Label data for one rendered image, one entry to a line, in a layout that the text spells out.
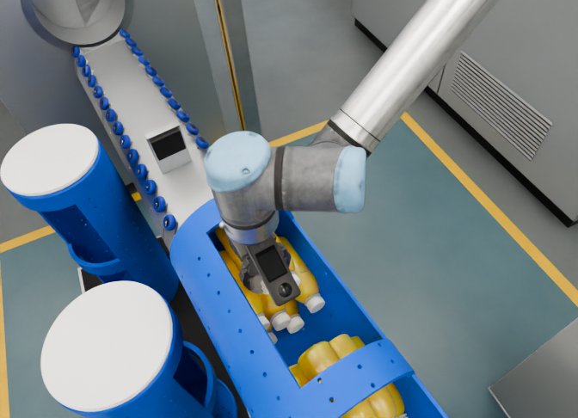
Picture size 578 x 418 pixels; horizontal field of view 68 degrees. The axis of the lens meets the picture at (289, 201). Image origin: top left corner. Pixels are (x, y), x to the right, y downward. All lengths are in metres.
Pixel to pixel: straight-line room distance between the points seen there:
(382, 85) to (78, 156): 0.96
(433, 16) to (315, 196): 0.32
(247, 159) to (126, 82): 1.26
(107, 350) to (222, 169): 0.58
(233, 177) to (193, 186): 0.78
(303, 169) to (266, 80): 2.62
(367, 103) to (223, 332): 0.47
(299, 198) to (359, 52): 2.86
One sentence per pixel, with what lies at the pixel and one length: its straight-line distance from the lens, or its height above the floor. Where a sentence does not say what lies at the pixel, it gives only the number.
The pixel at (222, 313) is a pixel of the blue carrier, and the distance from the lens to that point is 0.81.
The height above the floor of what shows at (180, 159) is 0.96.
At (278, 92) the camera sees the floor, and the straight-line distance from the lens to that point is 3.05.
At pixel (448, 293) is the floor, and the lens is 2.20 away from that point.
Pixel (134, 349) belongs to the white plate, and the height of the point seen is 1.04.
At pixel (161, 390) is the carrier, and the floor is 0.97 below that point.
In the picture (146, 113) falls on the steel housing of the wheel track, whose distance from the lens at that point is 1.62.
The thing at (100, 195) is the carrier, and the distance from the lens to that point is 1.42.
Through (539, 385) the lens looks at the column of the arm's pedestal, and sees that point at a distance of 1.76.
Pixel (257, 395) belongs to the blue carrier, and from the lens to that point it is 0.77.
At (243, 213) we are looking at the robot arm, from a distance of 0.61.
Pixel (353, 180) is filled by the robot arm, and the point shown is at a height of 1.49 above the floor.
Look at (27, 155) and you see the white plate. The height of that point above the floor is 1.04.
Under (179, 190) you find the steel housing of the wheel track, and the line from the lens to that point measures 1.33.
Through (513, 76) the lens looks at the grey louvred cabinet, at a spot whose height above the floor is 0.53.
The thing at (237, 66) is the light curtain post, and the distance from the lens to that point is 1.45.
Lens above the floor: 1.93
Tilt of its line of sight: 53 degrees down
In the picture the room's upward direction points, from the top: 6 degrees counter-clockwise
